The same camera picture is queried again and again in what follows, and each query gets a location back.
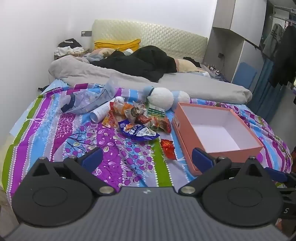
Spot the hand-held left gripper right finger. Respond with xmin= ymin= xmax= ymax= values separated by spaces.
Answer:
xmin=178 ymin=147 xmax=266 ymax=195

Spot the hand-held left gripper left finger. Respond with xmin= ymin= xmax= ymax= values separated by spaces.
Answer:
xmin=31 ymin=147 xmax=122 ymax=196

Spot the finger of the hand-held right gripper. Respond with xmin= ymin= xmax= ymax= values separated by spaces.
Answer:
xmin=265 ymin=167 xmax=296 ymax=189

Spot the pink cardboard box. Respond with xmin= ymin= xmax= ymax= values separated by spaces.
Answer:
xmin=172 ymin=102 xmax=264 ymax=176

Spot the small red snack packet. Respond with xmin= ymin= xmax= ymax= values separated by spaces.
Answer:
xmin=160 ymin=139 xmax=176 ymax=160

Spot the blue snack packet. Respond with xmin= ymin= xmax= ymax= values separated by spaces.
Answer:
xmin=118 ymin=119 xmax=160 ymax=142

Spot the clear snack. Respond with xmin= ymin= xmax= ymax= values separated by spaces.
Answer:
xmin=125 ymin=103 xmax=147 ymax=123

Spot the shiny red snack packet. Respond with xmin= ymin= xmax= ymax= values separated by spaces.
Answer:
xmin=136 ymin=115 xmax=153 ymax=125

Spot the white printed bottle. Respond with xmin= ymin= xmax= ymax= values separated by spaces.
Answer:
xmin=90 ymin=102 xmax=111 ymax=123

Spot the orange green snack packet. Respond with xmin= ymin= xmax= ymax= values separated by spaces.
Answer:
xmin=148 ymin=116 xmax=172 ymax=134

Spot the clear plastic bag blue print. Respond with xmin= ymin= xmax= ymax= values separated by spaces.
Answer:
xmin=60 ymin=74 xmax=118 ymax=114

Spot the green label packet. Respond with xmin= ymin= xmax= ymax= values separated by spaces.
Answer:
xmin=146 ymin=103 xmax=166 ymax=116

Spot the white and blue plush toy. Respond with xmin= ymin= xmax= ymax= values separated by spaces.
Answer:
xmin=142 ymin=86 xmax=191 ymax=112

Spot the blue curtain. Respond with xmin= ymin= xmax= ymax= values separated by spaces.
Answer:
xmin=251 ymin=58 xmax=292 ymax=124

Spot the grey blanket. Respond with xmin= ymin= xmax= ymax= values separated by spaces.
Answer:
xmin=48 ymin=56 xmax=253 ymax=105

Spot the blue board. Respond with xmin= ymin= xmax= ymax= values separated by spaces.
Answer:
xmin=232 ymin=62 xmax=258 ymax=90

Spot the beige pink pillow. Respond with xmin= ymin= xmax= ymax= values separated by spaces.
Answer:
xmin=174 ymin=59 xmax=202 ymax=73

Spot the black garment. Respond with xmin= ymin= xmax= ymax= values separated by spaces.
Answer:
xmin=89 ymin=45 xmax=178 ymax=82

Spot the pile of clothes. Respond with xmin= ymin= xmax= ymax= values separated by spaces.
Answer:
xmin=57 ymin=38 xmax=85 ymax=56

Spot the yellow pillow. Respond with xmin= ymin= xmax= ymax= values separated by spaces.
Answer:
xmin=94 ymin=39 xmax=141 ymax=50

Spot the hanging dark jacket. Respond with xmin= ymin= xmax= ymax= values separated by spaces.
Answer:
xmin=269 ymin=24 xmax=296 ymax=88

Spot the cream quilted headboard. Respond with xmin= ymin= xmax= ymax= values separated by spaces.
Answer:
xmin=91 ymin=19 xmax=208 ymax=65

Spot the hanging grey garment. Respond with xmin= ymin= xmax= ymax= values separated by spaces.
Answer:
xmin=262 ymin=23 xmax=284 ymax=59

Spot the grey wardrobe cabinet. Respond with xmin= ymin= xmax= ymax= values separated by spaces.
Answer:
xmin=203 ymin=0 xmax=274 ymax=84

